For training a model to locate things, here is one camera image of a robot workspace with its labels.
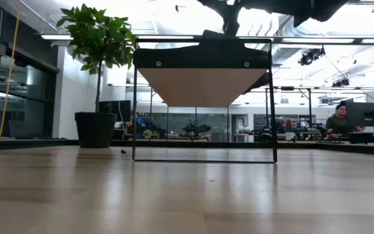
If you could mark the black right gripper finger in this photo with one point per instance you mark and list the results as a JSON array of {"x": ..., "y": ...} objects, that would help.
[{"x": 231, "y": 22}]

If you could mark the background black robot arm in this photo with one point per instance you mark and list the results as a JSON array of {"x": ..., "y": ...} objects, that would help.
[{"x": 196, "y": 127}]

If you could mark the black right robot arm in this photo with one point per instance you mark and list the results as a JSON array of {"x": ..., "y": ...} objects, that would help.
[{"x": 320, "y": 11}]

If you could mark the long ceiling light bar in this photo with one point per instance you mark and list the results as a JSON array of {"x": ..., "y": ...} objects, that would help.
[{"x": 304, "y": 40}]

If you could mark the black ceiling spotlight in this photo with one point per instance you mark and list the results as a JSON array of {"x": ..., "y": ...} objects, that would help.
[
  {"x": 340, "y": 83},
  {"x": 310, "y": 56}
]

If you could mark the green potted plant, black pot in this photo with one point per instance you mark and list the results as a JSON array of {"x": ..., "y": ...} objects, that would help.
[{"x": 99, "y": 39}]

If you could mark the person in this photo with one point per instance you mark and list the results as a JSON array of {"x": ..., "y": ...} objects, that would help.
[{"x": 336, "y": 123}]

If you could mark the black computer monitor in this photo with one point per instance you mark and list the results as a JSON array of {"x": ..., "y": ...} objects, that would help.
[{"x": 365, "y": 113}]

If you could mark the silver air duct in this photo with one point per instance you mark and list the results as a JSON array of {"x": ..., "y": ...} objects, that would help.
[{"x": 307, "y": 31}]

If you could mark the background black metal frame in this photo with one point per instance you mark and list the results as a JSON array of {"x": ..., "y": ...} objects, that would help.
[{"x": 309, "y": 110}]

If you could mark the black wall screen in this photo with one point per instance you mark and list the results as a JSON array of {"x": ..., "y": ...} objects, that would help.
[{"x": 119, "y": 110}]

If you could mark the black aluminium table frame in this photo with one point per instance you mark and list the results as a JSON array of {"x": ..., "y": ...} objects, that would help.
[{"x": 336, "y": 146}]

